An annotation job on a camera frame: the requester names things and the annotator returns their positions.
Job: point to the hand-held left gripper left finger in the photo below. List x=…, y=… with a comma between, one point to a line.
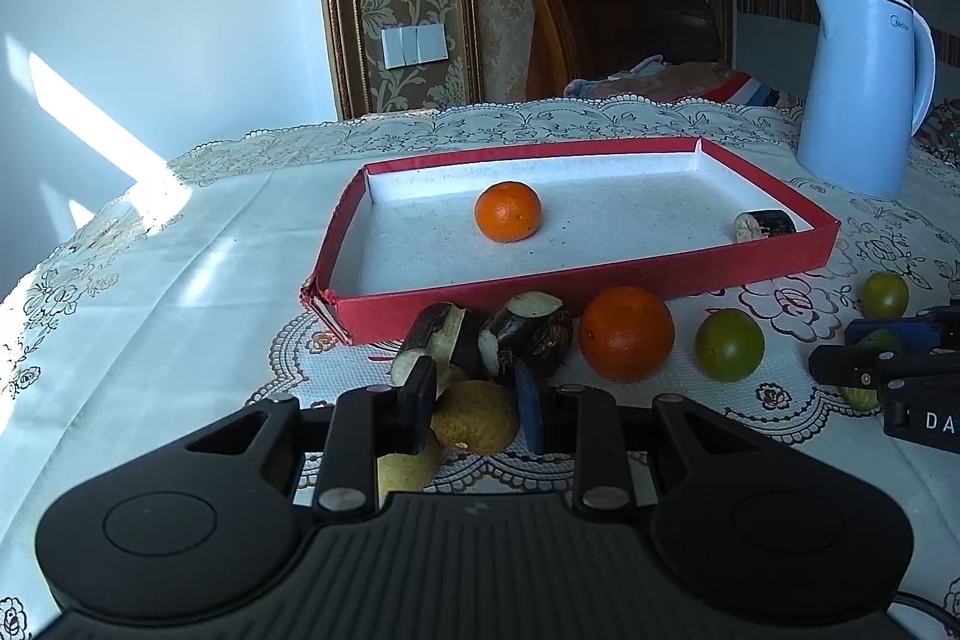
x=416, y=404

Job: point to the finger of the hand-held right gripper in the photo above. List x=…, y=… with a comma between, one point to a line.
x=892, y=332
x=847, y=364

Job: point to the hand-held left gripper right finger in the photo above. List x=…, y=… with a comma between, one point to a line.
x=529, y=404

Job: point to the yellow-green striped tomato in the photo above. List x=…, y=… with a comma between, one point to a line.
x=861, y=397

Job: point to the small green tomato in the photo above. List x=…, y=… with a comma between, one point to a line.
x=883, y=295

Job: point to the yellow potato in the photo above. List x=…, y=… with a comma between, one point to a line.
x=405, y=471
x=480, y=419

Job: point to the brown-skinned eggplant chunk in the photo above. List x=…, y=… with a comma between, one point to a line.
x=532, y=329

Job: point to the red shallow box tray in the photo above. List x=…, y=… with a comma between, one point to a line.
x=637, y=212

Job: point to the long dark eggplant piece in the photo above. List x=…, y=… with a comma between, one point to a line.
x=442, y=332

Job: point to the large orange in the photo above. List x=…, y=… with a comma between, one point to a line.
x=626, y=334

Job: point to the large green tomato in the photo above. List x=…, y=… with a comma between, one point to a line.
x=729, y=345

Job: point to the dark eggplant slice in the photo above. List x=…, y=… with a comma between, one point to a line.
x=766, y=225

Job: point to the small orange mandarin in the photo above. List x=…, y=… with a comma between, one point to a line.
x=508, y=211

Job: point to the light blue electric kettle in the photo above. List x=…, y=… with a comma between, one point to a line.
x=862, y=93

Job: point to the wooden bed headboard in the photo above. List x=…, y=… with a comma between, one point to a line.
x=615, y=25

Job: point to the white wall light switch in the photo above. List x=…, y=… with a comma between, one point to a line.
x=414, y=45

